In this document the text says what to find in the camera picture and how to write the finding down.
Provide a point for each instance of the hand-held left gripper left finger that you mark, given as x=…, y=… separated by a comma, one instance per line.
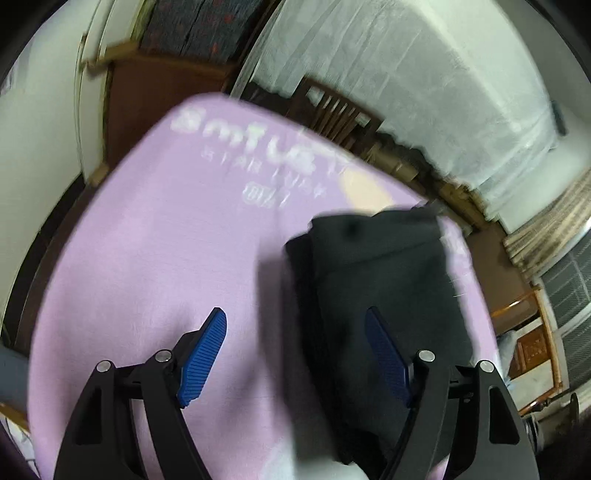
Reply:
x=203, y=360

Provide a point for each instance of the wooden chair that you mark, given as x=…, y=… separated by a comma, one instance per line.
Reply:
x=305, y=90

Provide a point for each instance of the black clothes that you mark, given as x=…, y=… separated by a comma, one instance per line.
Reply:
x=383, y=277

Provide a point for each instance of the wooden rattan shelf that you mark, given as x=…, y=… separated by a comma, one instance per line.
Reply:
x=531, y=350

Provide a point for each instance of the patterned beige curtain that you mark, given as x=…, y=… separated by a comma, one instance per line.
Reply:
x=549, y=226

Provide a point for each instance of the white lace cloth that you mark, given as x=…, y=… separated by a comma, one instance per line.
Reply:
x=438, y=83

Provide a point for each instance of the window grille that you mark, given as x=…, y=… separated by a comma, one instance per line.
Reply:
x=570, y=300

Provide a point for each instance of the wooden cabinet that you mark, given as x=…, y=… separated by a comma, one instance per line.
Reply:
x=152, y=101

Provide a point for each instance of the stack of dark patterned boxes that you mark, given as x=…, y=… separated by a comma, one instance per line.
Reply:
x=198, y=27

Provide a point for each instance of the purple printed blanket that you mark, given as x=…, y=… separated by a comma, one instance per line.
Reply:
x=161, y=230

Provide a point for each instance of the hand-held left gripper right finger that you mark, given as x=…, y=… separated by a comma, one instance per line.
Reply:
x=385, y=355

